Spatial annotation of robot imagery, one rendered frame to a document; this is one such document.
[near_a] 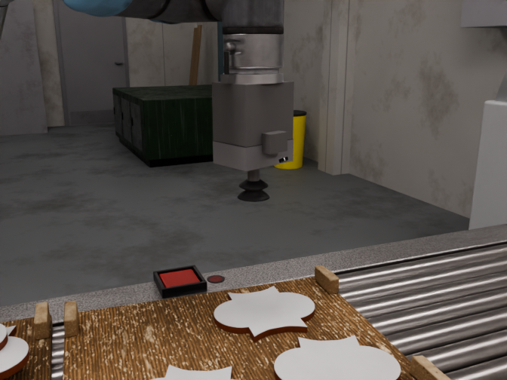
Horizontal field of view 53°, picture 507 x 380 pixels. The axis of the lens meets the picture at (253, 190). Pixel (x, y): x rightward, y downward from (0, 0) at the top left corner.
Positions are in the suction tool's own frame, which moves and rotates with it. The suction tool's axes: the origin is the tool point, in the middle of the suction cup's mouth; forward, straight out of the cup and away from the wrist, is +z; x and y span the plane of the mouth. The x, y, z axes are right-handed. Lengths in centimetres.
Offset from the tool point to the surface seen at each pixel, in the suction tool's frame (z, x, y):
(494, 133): 25, 60, 233
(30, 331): 18.2, 18.7, -24.3
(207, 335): 18.3, 1.3, -7.3
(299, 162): 105, 321, 372
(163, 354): 18.3, 1.6, -14.2
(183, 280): 19.0, 18.3, 1.0
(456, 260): 20, -8, 46
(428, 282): 20.7, -8.9, 34.0
